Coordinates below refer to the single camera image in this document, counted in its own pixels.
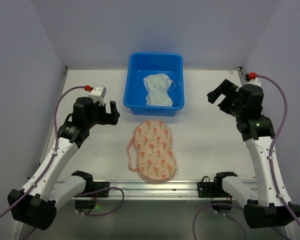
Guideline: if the floral mesh laundry bag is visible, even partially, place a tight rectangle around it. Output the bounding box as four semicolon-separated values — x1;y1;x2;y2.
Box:
127;119;177;183

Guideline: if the light green bra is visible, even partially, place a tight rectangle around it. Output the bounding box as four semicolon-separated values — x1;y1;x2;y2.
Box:
143;73;176;107

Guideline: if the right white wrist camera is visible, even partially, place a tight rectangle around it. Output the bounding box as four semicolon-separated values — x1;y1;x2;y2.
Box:
244;72;261;87

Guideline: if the blue plastic bin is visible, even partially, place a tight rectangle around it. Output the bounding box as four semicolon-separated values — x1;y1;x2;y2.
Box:
123;52;185;117

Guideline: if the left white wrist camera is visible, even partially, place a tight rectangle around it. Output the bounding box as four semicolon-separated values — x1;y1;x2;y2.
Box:
88;85;107;106

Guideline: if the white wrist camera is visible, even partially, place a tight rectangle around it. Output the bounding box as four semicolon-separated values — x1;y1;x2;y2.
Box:
244;72;261;87
88;85;107;106

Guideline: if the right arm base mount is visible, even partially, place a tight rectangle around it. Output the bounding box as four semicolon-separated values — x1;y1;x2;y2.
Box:
197;175;233;214

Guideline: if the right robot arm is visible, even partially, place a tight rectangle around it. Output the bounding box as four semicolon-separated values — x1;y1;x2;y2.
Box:
207;79;300;229

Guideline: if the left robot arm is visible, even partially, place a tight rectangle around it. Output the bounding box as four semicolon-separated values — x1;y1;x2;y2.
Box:
7;97;120;231

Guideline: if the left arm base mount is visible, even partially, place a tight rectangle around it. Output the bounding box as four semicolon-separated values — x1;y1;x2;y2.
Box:
74;181;110;213

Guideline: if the aluminium mounting rail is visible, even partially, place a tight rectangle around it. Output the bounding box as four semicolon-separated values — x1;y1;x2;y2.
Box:
23;178;285;201

